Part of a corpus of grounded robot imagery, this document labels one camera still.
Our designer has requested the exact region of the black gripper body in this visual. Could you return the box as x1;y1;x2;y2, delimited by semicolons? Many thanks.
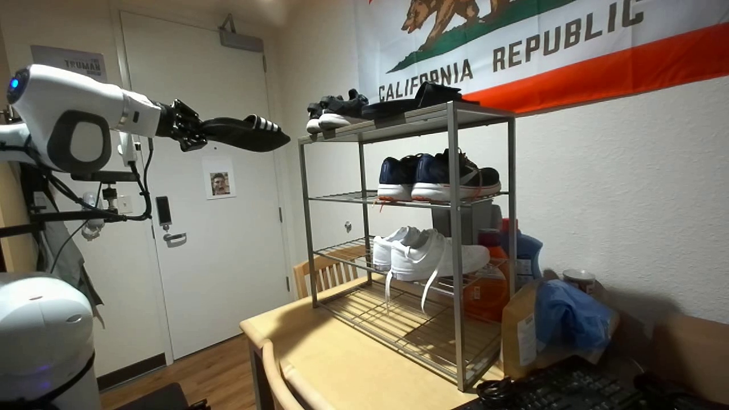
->
156;101;195;141

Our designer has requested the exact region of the black flip flop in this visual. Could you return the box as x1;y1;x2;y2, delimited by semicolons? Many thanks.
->
201;116;288;153
365;81;460;119

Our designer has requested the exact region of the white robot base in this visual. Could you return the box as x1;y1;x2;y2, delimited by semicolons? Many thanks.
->
0;276;100;410

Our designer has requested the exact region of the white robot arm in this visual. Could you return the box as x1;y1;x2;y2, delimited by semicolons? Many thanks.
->
0;64;204;197

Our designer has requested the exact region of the wooden chair behind rack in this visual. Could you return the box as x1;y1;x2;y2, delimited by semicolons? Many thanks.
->
294;243;366;299

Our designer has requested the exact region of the grey metal shoe rack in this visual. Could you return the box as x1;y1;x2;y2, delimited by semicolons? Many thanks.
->
298;101;517;389

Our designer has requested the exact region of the white door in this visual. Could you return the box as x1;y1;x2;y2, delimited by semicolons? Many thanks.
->
121;11;286;359

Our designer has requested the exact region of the paper notice on door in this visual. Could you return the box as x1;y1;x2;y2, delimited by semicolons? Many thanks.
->
32;46;107;79

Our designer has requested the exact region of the black white sneaker far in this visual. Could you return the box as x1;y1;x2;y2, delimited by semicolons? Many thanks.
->
305;97;330;132

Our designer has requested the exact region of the black white sneaker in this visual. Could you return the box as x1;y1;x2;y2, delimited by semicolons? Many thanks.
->
319;88;368;127
305;97;330;132

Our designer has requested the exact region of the black white sneaker near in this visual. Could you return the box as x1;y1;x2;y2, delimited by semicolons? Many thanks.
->
319;88;368;127

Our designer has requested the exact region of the navy sneaker far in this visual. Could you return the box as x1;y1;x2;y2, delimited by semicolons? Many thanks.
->
377;156;419;200

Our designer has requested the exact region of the navy sneaker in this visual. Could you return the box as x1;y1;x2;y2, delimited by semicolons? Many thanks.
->
377;156;419;200
409;151;500;203

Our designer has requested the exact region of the navy sneaker near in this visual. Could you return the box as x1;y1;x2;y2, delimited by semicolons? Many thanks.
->
409;151;500;203

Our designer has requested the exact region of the wooden chair front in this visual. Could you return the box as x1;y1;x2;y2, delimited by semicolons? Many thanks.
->
260;340;335;410

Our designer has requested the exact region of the California Republic flag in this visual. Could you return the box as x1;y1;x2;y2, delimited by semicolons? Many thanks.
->
354;0;729;113

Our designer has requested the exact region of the orange detergent bottle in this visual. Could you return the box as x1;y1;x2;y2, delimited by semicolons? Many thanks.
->
465;247;509;321

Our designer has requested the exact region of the brown cardboard box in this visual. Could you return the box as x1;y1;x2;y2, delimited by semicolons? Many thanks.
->
500;281;611;379

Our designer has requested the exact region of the blue cloth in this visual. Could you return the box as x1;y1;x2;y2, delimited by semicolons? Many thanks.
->
534;281;614;353

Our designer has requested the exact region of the black keyboard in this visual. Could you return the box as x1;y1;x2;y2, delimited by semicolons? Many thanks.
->
458;358;727;410

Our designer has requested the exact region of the door lever handle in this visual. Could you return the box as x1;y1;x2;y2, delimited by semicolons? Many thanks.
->
154;197;187;247

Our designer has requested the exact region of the black camera on stand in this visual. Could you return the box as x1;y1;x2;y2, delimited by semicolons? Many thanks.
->
0;166;149;236

